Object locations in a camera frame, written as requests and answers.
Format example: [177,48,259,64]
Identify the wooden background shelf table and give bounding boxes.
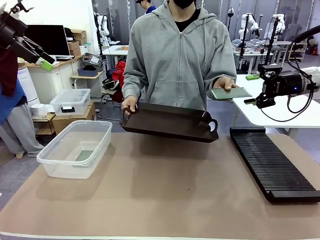
[272,41,308,63]

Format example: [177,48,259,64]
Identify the grey storage bin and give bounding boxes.
[77,66,99,77]

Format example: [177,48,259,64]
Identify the red bag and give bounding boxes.
[111,61,127,88]

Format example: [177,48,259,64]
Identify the large cardboard box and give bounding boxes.
[51,101,97,136]

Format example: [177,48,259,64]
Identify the grey zip hoodie torso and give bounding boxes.
[122,3,238,112]

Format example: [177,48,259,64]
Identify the black computer monitor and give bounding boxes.
[23,24,72,61]

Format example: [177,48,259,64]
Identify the green PCB board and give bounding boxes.
[74,149,95,163]
[211,86,253,102]

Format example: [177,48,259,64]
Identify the clear lidded storage box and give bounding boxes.
[49,88,92,117]

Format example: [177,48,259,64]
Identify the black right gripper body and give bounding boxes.
[261,70,305,98]

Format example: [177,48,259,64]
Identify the clear plastic box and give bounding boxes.
[36,119,113,180]

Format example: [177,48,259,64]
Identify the background person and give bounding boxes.
[136,0,157,16]

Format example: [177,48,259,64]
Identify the dark brown serving tray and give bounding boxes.
[119,101,220,144]

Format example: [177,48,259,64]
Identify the black face mask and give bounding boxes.
[173,0,196,10]

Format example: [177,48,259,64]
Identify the white round roll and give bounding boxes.
[30,103,47,117]

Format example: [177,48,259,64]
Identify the grey trousers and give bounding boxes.
[0,102,46,157]

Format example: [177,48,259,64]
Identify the black carrying case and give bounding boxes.
[82,52,103,66]

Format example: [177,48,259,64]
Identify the blue garment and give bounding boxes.
[0,77,27,126]

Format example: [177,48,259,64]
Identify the person's right forearm grey sleeve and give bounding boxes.
[122,71,147,101]

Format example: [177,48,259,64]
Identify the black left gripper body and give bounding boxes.
[0,9,28,51]

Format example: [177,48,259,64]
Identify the maroon cloth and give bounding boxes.
[0,48,20,97]

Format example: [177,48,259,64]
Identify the person's left forearm grey sleeve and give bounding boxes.
[203,62,238,87]

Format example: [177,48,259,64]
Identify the black metal stand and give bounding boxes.
[32,113,56,138]

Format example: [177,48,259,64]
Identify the black tripod pole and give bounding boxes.
[264,16,282,66]

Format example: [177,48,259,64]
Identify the person's right hand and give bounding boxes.
[121,96,140,116]

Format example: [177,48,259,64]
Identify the white air purifier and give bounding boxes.
[16,65,40,106]

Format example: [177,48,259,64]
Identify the small cardboard box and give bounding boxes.
[70,29,87,40]
[67,39,81,52]

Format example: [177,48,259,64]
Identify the person's left hand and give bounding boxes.
[211,77,238,91]

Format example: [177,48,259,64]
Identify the white table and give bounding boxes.
[228,74,320,140]

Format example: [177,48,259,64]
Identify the black slotted PCB rack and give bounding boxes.
[229,126,320,203]

